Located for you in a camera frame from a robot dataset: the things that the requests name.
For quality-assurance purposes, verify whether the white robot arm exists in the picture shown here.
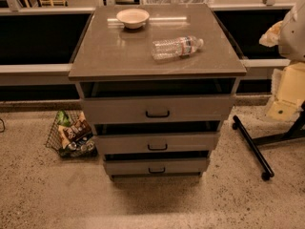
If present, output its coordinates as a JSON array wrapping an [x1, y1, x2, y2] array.
[[259, 0, 305, 120]]

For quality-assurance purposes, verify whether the brown snack bag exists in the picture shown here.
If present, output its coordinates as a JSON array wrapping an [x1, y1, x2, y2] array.
[[58, 112, 92, 149]]

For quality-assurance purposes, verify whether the grey drawer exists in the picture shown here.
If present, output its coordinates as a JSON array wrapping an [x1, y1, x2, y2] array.
[[93, 132, 220, 155], [80, 95, 234, 124], [104, 158, 209, 176]]

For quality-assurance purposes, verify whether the grey drawer cabinet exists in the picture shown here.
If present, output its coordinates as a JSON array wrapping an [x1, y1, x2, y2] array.
[[69, 4, 246, 178]]

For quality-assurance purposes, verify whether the clear plastic water bottle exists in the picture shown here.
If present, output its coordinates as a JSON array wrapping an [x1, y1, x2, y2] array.
[[152, 35, 204, 60]]

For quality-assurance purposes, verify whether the grey bottom drawer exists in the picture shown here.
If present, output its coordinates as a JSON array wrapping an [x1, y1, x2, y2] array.
[[104, 158, 209, 176]]

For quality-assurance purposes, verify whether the black wheeled stand base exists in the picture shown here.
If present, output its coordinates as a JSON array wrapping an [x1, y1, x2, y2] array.
[[232, 103, 305, 181]]

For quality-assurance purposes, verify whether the grey top drawer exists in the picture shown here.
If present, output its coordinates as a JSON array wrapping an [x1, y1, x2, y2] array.
[[80, 95, 234, 124]]

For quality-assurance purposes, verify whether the green snack bag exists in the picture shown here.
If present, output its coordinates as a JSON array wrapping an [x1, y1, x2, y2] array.
[[56, 111, 71, 127]]

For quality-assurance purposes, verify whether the grey middle drawer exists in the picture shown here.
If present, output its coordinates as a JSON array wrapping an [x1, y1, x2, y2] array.
[[93, 132, 220, 155]]

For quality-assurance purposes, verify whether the wire basket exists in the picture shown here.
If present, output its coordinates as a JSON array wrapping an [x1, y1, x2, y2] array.
[[45, 119, 98, 159]]

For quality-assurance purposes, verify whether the beige ceramic bowl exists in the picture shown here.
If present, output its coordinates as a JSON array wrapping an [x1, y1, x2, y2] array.
[[116, 9, 150, 30]]

